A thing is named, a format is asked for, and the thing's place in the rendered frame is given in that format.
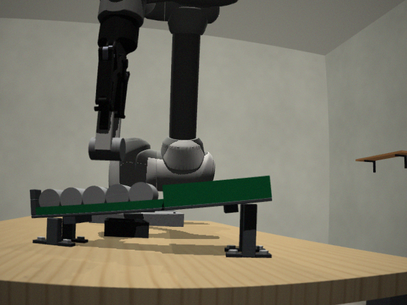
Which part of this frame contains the dark green flat panel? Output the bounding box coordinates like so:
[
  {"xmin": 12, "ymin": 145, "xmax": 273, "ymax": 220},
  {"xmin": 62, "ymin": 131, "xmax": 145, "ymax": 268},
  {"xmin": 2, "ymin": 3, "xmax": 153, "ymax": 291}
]
[{"xmin": 162, "ymin": 175, "xmax": 272, "ymax": 210}]

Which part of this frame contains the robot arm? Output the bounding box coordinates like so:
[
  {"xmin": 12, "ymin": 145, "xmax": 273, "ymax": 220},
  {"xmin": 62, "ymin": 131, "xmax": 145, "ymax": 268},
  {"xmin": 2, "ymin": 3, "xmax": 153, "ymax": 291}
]
[{"xmin": 97, "ymin": 0, "xmax": 238, "ymax": 191}]

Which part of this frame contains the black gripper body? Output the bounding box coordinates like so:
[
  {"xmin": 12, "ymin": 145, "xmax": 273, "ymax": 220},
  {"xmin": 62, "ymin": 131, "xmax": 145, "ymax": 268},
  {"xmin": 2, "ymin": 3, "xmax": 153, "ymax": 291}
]
[{"xmin": 97, "ymin": 14, "xmax": 140, "ymax": 70}]

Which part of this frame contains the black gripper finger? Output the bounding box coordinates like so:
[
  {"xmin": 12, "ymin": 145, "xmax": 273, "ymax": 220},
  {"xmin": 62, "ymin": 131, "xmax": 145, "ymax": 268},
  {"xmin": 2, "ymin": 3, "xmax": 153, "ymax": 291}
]
[
  {"xmin": 94, "ymin": 46, "xmax": 125, "ymax": 151},
  {"xmin": 112, "ymin": 59, "xmax": 130, "ymax": 138}
]

